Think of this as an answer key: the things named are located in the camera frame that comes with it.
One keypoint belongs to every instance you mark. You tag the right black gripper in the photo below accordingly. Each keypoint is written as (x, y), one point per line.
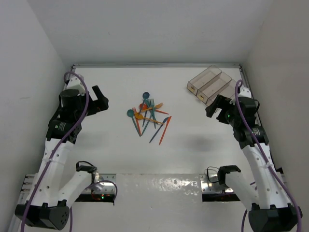
(221, 102)

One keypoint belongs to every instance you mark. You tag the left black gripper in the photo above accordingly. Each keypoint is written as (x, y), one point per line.
(98, 105)

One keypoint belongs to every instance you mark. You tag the teal spoon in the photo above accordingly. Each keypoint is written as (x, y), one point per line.
(130, 113)

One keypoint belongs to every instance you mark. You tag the yellow spoon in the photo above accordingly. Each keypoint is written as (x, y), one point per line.
(141, 117)

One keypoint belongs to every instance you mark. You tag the orange-red spoon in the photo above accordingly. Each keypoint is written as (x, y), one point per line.
(143, 106)

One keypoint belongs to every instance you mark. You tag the dark blue spoon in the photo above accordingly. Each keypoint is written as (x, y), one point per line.
(145, 97)

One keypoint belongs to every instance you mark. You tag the teal fork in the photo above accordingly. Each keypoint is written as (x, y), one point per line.
(152, 105)

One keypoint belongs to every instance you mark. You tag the yellow fork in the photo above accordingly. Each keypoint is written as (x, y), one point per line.
(147, 109)

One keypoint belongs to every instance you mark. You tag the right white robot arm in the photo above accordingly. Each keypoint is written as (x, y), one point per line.
(268, 206)

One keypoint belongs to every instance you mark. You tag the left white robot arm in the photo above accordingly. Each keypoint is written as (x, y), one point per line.
(48, 206)

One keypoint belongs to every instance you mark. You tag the clear container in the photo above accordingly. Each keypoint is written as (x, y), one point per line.
(227, 91)
(213, 87)
(203, 78)

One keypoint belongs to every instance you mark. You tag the orange-red knife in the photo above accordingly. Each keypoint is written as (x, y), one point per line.
(164, 132)

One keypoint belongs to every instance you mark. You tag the dark blue knife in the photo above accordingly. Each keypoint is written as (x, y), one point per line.
(158, 130)

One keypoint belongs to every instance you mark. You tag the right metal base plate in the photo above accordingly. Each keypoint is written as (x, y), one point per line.
(209, 185)

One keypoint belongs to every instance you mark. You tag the metal base plate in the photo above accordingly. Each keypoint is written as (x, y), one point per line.
(105, 190)
(209, 185)

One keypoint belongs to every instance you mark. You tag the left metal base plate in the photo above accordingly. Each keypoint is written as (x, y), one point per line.
(105, 190)

